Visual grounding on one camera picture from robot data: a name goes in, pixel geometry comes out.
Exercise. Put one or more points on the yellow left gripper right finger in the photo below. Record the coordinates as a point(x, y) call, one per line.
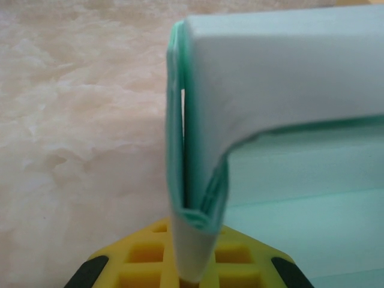
point(249, 264)

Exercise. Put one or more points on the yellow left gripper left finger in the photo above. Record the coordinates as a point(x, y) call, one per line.
point(138, 258)

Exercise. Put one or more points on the light blue cloth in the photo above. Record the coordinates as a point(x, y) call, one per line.
point(270, 90)

